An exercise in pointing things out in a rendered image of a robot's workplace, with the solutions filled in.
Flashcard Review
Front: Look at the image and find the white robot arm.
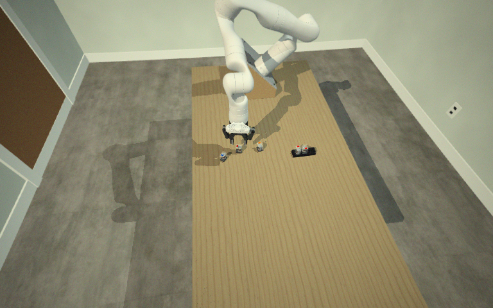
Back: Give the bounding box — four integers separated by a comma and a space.
214, 0, 320, 133

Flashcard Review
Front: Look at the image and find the black rack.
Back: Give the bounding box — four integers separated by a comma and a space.
291, 147, 316, 158

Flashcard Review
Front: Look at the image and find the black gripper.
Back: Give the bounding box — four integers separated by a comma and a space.
222, 125, 255, 146

